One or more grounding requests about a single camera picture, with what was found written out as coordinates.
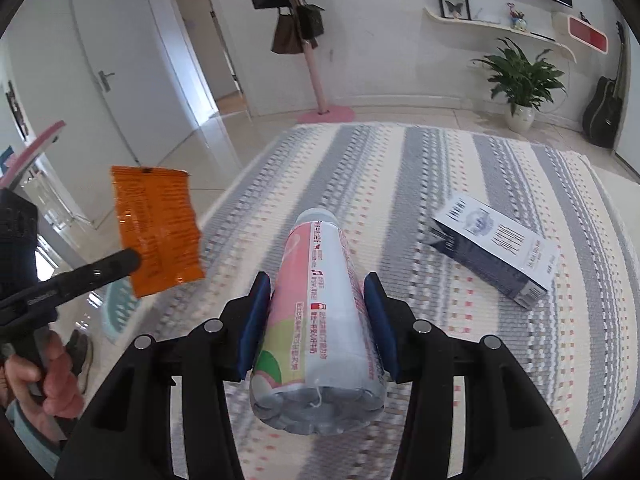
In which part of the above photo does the green potted plant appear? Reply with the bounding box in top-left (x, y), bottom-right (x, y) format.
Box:
top-left (469, 37), bottom-right (568, 134)

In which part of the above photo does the red wall box shelf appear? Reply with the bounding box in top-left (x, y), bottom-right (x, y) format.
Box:
top-left (552, 10), bottom-right (609, 55)

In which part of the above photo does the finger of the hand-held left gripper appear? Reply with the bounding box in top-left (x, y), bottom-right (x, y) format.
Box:
top-left (50, 249), bottom-right (142, 307)

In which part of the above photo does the orange snack packet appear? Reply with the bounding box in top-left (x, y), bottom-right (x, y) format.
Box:
top-left (110, 165), bottom-right (205, 298)

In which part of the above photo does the striped woven mat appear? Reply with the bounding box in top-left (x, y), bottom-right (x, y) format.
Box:
top-left (150, 122), bottom-right (640, 480)

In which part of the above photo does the person's left hand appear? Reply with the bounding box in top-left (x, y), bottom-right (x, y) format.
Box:
top-left (0, 330), bottom-right (85, 421)

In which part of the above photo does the brown bag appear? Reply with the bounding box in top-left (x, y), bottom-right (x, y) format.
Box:
top-left (271, 7), bottom-right (306, 56)

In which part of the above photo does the teal plastic basket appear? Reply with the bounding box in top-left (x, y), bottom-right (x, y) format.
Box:
top-left (97, 277), bottom-right (138, 346)

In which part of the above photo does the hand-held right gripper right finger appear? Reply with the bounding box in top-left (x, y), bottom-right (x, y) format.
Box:
top-left (363, 272), bottom-right (583, 480)

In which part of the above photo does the white door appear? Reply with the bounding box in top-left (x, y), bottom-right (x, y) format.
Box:
top-left (70, 0), bottom-right (201, 171)

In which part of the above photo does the pink coat rack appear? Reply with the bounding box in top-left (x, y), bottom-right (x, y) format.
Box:
top-left (287, 0), bottom-right (357, 123)

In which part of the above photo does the dark shoe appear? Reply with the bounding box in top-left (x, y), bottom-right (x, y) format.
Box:
top-left (67, 329), bottom-right (95, 395)

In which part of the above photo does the wall picture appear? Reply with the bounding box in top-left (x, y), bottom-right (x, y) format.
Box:
top-left (4, 80), bottom-right (28, 141)

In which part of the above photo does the framed butterfly picture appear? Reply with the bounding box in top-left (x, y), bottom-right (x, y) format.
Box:
top-left (438, 0), bottom-right (472, 21)

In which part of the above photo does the dark blue carton box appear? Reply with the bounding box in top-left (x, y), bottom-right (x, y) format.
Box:
top-left (424, 192), bottom-right (563, 310)

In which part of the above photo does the small figurine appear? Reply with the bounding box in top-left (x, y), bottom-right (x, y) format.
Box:
top-left (507, 2), bottom-right (530, 32)

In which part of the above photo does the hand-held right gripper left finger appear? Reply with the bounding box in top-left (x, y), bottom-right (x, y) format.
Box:
top-left (54, 271), bottom-right (273, 480)

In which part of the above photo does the person's left forearm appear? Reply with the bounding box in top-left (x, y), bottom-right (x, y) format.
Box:
top-left (0, 402), bottom-right (66, 478)

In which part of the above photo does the black bag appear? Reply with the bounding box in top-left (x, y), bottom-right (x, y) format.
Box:
top-left (295, 4), bottom-right (326, 41)

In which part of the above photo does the pink labelled plastic bottle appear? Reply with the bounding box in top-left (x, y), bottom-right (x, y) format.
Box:
top-left (248, 207), bottom-right (391, 436)

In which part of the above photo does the black acoustic guitar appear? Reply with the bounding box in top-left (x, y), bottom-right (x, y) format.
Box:
top-left (581, 21), bottom-right (628, 150)

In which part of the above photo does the short wavy white wall shelf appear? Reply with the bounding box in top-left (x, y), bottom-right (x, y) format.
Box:
top-left (425, 6), bottom-right (577, 63)

